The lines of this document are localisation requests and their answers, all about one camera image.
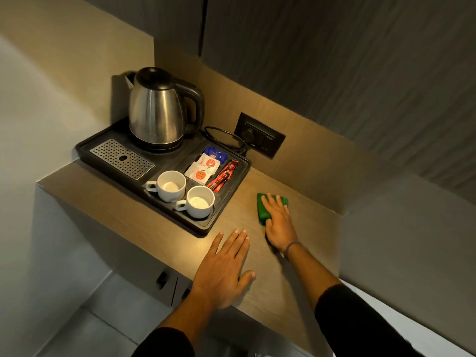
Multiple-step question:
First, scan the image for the person's left hand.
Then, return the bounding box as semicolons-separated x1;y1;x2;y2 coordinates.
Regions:
191;229;257;309

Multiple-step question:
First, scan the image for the person's right hand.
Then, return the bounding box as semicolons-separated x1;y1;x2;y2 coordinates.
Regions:
261;194;299;252

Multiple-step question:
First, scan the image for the green scrub sponge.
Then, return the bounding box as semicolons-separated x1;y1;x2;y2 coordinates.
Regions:
257;193;289;226

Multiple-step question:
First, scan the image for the person's left forearm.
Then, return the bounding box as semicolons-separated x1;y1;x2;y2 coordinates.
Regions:
158;289;212;344

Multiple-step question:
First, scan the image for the person's right forearm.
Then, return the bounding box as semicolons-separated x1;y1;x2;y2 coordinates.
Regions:
286;243;344;313

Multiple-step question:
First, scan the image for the dark wristband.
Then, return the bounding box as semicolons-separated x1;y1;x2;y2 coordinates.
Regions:
281;241;302;259

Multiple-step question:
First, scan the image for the white ceramic cup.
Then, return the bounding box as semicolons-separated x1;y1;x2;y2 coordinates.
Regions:
145;170;187;203
176;186;216;220

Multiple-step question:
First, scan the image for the red stick sachet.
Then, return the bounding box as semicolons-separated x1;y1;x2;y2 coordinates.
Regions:
210;160;239;188
206;167;233;192

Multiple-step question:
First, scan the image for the white tea bag sachet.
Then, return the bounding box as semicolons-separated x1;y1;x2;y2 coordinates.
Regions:
184;163;209;185
197;154;219;172

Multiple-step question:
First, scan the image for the blue sachet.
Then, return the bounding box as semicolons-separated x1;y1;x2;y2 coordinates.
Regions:
203;146;228;164

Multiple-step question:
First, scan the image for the black long-sleeve shirt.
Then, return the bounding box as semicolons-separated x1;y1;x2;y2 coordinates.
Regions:
131;283;426;357

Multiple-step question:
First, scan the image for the perforated metal drip grate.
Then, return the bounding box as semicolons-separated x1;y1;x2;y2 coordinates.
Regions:
89;139;155;181

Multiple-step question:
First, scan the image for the black plastic serving tray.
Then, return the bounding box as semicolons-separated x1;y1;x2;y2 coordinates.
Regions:
75;118;252;237

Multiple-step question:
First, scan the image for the stainless steel electric kettle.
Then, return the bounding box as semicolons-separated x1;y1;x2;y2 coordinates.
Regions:
128;67;205;152

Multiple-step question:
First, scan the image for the black wall socket plate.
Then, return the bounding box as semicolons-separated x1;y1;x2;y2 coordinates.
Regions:
235;112;286;159

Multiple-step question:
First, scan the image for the black power cord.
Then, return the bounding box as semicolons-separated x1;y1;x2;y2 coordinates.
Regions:
203;126;249;157

